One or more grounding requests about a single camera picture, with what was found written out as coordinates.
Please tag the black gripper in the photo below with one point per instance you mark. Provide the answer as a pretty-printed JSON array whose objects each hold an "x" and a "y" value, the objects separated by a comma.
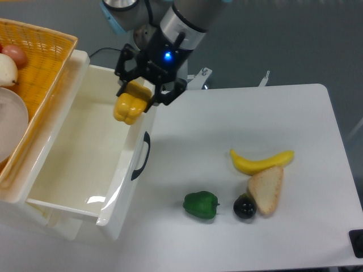
[{"x": 164, "y": 54}]

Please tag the yellow bell pepper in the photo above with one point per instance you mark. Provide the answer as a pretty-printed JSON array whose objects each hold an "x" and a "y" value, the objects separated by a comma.
[{"x": 131, "y": 102}]

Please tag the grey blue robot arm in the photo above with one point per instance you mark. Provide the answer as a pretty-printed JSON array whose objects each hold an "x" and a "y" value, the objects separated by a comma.
[{"x": 124, "y": 16}]

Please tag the open upper white drawer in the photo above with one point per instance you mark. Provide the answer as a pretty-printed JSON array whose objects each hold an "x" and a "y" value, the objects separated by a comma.
[{"x": 87, "y": 173}]

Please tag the green bell pepper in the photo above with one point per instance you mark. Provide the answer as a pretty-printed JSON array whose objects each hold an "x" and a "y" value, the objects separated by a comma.
[{"x": 202, "y": 205}]

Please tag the white drawer cabinet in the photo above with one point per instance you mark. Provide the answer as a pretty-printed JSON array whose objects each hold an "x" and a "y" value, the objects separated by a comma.
[{"x": 23, "y": 167}]

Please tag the yellow woven basket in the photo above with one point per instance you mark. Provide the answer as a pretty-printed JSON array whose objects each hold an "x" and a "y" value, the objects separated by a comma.
[{"x": 47, "y": 51}]

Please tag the yellow banana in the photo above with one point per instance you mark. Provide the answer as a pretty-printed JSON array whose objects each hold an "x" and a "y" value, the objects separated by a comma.
[{"x": 251, "y": 167}]

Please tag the white pear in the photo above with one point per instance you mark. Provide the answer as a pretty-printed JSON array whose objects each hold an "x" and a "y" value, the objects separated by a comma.
[{"x": 8, "y": 72}]

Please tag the beige round plate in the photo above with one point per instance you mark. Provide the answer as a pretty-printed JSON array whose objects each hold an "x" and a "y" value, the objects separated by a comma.
[{"x": 14, "y": 122}]

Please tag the toast bread slice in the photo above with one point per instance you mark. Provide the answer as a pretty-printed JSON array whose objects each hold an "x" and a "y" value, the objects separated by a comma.
[{"x": 265, "y": 188}]

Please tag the dark purple eggplant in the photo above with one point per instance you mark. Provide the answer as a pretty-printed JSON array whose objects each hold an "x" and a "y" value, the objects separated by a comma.
[{"x": 244, "y": 206}]

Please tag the black corner device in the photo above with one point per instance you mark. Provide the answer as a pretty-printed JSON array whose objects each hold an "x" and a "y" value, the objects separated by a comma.
[{"x": 356, "y": 238}]

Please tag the black drawer handle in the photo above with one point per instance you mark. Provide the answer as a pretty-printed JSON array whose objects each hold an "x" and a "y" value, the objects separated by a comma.
[{"x": 143, "y": 157}]

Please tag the white metal bracket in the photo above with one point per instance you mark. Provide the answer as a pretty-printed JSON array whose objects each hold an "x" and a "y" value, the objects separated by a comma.
[{"x": 264, "y": 80}]

